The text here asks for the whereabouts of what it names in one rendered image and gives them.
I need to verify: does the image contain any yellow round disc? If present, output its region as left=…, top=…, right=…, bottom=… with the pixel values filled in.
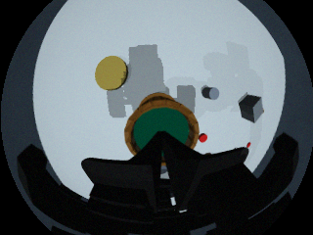
left=95, top=56, right=128, bottom=91

